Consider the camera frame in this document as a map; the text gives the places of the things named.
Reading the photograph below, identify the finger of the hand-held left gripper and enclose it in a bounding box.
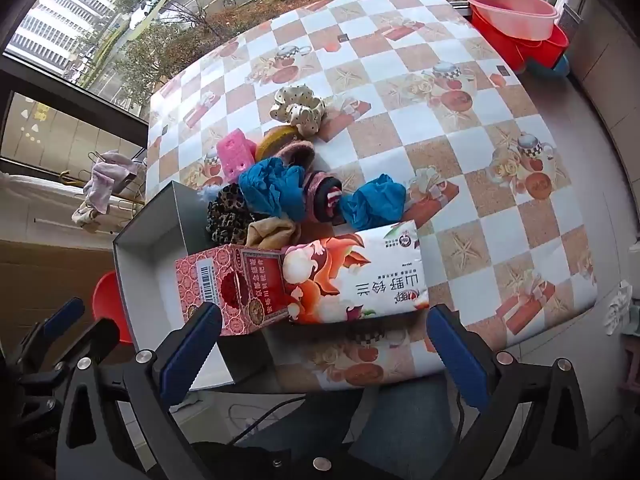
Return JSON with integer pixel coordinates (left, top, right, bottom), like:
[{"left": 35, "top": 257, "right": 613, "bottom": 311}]
[
  {"left": 54, "top": 318, "right": 121, "bottom": 369},
  {"left": 12, "top": 297, "right": 86, "bottom": 367}
]

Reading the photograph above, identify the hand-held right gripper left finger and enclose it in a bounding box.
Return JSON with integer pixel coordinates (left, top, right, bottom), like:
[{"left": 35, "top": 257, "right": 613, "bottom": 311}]
[{"left": 56, "top": 302, "right": 224, "bottom": 480}]

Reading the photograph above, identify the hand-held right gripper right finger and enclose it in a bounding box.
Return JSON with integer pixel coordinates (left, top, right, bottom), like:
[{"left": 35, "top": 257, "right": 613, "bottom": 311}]
[{"left": 426, "top": 304, "right": 593, "bottom": 480}]

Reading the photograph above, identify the red printed carton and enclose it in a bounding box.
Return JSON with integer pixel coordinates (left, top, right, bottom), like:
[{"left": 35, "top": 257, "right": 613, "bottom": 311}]
[{"left": 174, "top": 242, "right": 297, "bottom": 337}]

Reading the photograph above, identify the grey cardboard box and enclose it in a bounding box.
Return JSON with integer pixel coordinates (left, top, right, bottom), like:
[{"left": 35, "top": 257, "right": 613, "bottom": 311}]
[{"left": 112, "top": 180, "right": 296, "bottom": 393}]

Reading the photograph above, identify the leopard print scrunchie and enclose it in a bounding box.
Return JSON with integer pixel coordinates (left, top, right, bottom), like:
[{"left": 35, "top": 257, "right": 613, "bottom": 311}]
[{"left": 206, "top": 183, "right": 261, "bottom": 246}]

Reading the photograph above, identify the beige knit cloth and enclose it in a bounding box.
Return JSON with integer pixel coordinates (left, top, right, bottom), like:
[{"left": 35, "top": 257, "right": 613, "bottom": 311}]
[{"left": 244, "top": 217, "right": 302, "bottom": 251}]

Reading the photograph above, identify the blue glove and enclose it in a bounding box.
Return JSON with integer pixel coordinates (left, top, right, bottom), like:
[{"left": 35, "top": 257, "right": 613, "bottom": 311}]
[{"left": 340, "top": 174, "right": 408, "bottom": 231}]

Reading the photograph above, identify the blue scrunchie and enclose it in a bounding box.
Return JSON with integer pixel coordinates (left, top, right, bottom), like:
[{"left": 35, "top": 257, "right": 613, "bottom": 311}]
[{"left": 239, "top": 157, "right": 307, "bottom": 223}]

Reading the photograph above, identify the pink sponge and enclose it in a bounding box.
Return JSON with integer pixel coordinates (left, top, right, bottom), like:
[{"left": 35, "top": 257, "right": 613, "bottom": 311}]
[{"left": 216, "top": 128, "right": 258, "bottom": 186}]

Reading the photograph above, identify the pink black striped sock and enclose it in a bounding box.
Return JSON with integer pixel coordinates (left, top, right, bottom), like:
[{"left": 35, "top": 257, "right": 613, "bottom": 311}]
[{"left": 302, "top": 170, "right": 346, "bottom": 225}]

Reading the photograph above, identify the cream polka-dot scrunchie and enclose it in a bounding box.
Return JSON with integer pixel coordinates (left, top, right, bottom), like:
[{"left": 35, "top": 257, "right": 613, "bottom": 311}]
[{"left": 270, "top": 86, "right": 326, "bottom": 138}]

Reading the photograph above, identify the person's blue jeans leg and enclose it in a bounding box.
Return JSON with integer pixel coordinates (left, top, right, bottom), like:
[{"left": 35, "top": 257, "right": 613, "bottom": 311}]
[{"left": 347, "top": 374, "right": 468, "bottom": 466}]

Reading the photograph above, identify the cream cloth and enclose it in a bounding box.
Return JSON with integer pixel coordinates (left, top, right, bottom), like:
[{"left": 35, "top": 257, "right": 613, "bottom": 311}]
[{"left": 71, "top": 204, "right": 102, "bottom": 227}]

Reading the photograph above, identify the pale pink cloth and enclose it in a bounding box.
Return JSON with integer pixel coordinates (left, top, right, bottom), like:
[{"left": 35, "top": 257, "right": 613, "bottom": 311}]
[{"left": 82, "top": 150, "right": 146, "bottom": 213}]

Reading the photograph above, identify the white crumpled cloth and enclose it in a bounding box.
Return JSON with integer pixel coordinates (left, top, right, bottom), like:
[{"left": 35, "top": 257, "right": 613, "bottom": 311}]
[{"left": 602, "top": 280, "right": 635, "bottom": 337}]

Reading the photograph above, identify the blue plastic basin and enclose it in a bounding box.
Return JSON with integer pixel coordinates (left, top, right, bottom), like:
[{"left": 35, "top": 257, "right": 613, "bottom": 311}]
[{"left": 525, "top": 55, "right": 571, "bottom": 80}]

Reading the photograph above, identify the red plastic bucket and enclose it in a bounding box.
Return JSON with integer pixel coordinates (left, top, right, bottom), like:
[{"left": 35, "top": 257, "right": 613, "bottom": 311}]
[{"left": 470, "top": 10, "right": 571, "bottom": 73}]

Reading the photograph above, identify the pink plastic basin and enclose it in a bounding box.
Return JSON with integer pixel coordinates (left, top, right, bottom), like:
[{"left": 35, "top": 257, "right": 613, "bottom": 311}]
[{"left": 466, "top": 0, "right": 559, "bottom": 41}]

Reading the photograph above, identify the black cable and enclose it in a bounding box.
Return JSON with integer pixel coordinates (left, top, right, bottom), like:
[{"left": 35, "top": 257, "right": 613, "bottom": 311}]
[{"left": 229, "top": 394, "right": 307, "bottom": 443}]

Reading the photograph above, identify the gold wire rack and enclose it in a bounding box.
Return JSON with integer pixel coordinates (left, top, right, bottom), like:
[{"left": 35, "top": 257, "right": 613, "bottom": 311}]
[{"left": 60, "top": 150, "right": 147, "bottom": 235}]

